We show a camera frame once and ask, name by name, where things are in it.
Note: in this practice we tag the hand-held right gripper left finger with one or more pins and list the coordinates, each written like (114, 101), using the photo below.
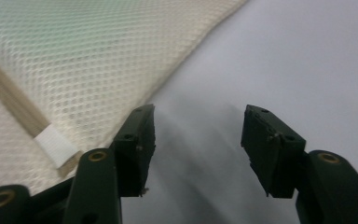
(134, 149)

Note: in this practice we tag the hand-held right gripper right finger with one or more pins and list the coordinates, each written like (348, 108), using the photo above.
(268, 152)

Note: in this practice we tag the cream mesh laundry bag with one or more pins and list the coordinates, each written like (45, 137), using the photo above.
(74, 68)

